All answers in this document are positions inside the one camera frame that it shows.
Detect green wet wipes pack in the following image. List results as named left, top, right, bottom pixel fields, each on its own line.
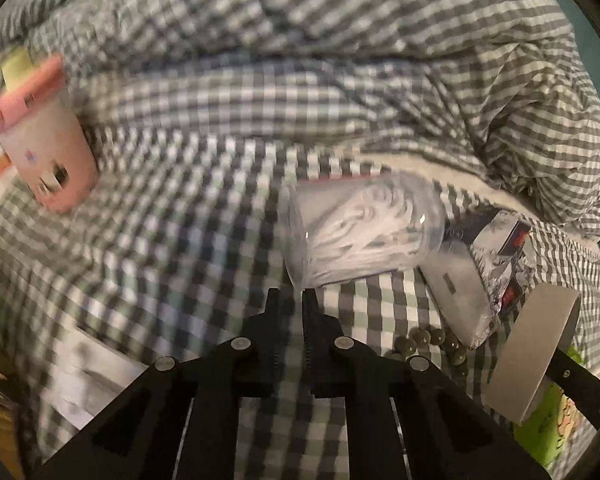
left=511, top=346, right=589, bottom=470

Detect dark bead bracelet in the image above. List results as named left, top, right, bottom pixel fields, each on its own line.
left=384, top=325, right=472, bottom=378

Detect white rectangular case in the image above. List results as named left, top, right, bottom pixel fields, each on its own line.
left=43, top=327, right=147, bottom=430

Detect black white printed packet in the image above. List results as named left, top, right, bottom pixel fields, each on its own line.
left=420, top=207, right=532, bottom=350

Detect clear plastic jar red label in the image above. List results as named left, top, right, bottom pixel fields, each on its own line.
left=279, top=172, right=446, bottom=289

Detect grey gingham bed sheet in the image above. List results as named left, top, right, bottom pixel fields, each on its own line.
left=0, top=128, right=600, bottom=479

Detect pink kids water bottle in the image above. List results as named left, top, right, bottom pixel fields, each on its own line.
left=0, top=48, right=98, bottom=212

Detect grey gingham duvet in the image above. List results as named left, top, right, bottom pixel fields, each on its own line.
left=0, top=0, right=600, bottom=240

